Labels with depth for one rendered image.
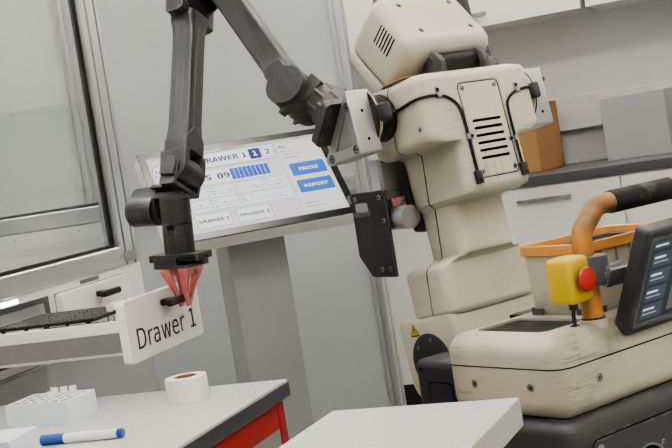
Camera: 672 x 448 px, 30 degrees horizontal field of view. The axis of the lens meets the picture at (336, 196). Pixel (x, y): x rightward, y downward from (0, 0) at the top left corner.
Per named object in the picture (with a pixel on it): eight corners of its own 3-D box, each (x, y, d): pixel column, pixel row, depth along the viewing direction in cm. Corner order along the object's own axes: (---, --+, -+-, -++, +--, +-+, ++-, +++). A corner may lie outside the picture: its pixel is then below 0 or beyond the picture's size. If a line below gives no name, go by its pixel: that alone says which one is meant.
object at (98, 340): (191, 328, 244) (185, 297, 244) (127, 355, 220) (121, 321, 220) (16, 347, 257) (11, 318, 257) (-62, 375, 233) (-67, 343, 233)
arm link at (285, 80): (209, -57, 247) (237, -30, 255) (159, -10, 249) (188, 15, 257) (309, 82, 220) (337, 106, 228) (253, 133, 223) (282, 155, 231)
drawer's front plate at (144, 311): (204, 333, 245) (195, 277, 245) (133, 364, 218) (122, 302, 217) (196, 333, 246) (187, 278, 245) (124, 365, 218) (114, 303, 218)
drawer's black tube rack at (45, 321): (144, 334, 243) (139, 301, 243) (99, 353, 226) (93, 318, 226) (46, 345, 250) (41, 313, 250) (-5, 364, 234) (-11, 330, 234)
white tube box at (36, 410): (98, 410, 211) (94, 388, 211) (70, 423, 204) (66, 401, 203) (37, 415, 216) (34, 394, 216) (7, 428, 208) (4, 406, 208)
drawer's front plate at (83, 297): (137, 320, 285) (129, 273, 285) (70, 346, 258) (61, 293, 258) (130, 321, 286) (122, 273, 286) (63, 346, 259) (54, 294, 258)
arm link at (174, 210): (176, 192, 228) (195, 189, 233) (146, 194, 231) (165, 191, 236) (180, 229, 228) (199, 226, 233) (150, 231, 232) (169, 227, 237)
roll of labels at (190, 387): (160, 406, 206) (156, 382, 206) (181, 396, 213) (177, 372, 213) (197, 403, 204) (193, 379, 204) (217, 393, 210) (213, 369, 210)
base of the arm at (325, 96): (327, 104, 213) (380, 97, 221) (300, 81, 218) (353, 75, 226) (315, 148, 218) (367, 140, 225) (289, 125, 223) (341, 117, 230)
